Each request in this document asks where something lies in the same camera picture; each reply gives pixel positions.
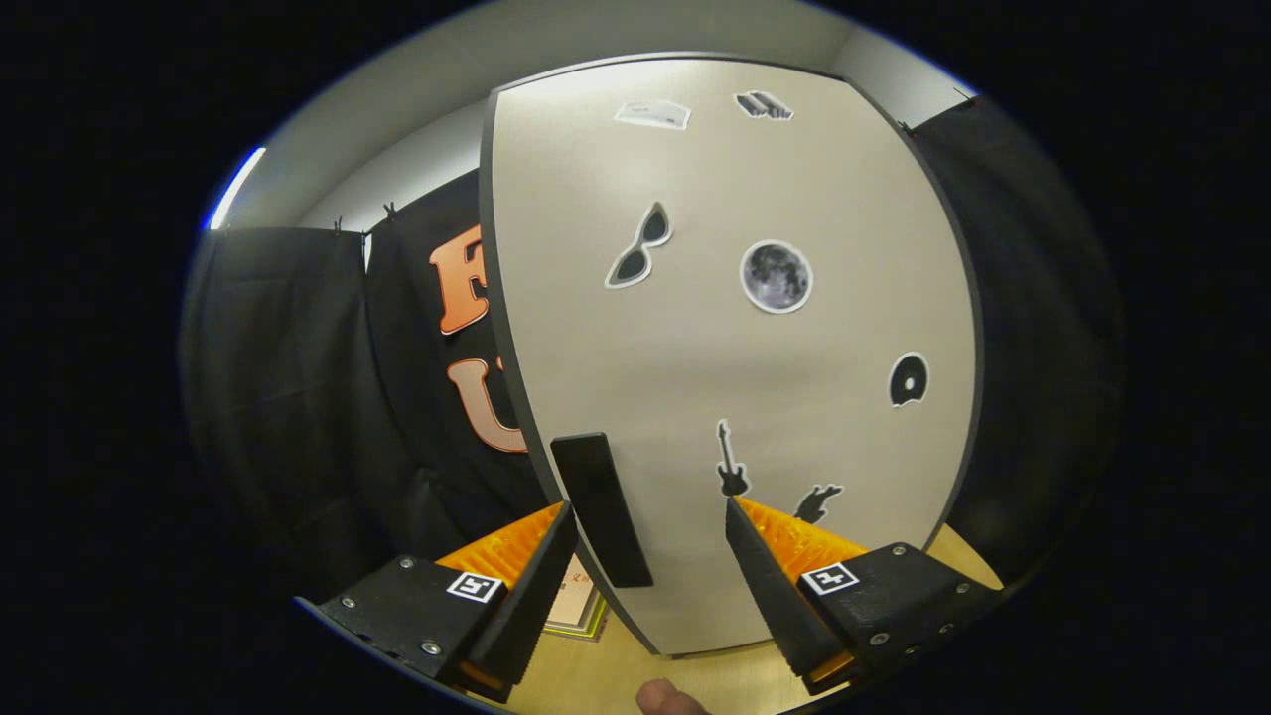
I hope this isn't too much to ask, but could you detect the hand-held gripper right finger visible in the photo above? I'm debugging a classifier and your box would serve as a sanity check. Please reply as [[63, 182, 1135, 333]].
[[725, 497, 1002, 696]]

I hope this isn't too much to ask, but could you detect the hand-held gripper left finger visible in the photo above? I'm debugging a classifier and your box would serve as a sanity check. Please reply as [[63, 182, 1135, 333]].
[[316, 501, 578, 704]]

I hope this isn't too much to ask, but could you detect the black cabinet door handle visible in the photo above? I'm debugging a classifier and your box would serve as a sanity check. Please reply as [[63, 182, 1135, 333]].
[[550, 432, 654, 589]]

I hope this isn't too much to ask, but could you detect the beige shoe cabinet door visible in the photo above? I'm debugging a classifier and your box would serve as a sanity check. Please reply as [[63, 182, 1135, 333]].
[[487, 60, 979, 656]]

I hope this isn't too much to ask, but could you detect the dark grey shoe cabinet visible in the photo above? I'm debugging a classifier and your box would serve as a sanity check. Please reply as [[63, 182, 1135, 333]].
[[479, 52, 986, 658]]

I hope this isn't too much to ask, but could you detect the yellow edged book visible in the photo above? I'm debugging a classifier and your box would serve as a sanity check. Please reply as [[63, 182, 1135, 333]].
[[544, 596, 609, 643]]

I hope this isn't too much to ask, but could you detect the black backdrop cloth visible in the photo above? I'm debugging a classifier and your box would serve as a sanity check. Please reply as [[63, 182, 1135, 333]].
[[182, 94, 1123, 597]]

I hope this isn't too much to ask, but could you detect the long ceiling light strip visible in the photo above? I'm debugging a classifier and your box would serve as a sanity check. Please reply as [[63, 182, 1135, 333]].
[[206, 147, 267, 231]]

